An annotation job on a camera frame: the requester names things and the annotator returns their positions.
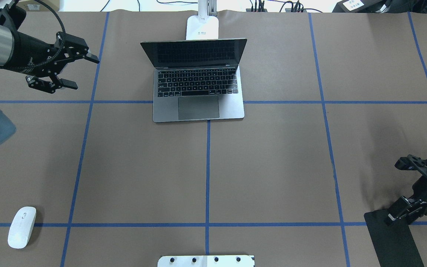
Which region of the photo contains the grey laptop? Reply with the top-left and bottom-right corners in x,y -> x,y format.
140,38 -> 247,123

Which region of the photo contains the white desk lamp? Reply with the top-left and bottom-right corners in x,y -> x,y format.
185,0 -> 219,40

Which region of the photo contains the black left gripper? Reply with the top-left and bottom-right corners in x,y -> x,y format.
11,32 -> 100,93

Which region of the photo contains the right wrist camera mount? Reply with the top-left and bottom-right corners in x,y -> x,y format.
394,154 -> 427,174

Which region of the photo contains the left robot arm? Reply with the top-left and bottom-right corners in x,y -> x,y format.
0,15 -> 99,145

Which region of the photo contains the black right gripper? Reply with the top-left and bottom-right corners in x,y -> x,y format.
384,176 -> 427,226

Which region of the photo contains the white wireless mouse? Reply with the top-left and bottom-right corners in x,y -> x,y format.
7,206 -> 37,250

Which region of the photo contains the black mouse pad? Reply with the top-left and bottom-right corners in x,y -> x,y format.
363,209 -> 424,267

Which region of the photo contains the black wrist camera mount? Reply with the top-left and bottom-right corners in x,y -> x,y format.
0,0 -> 27,32

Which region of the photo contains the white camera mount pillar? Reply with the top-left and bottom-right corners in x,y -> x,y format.
157,255 -> 256,267

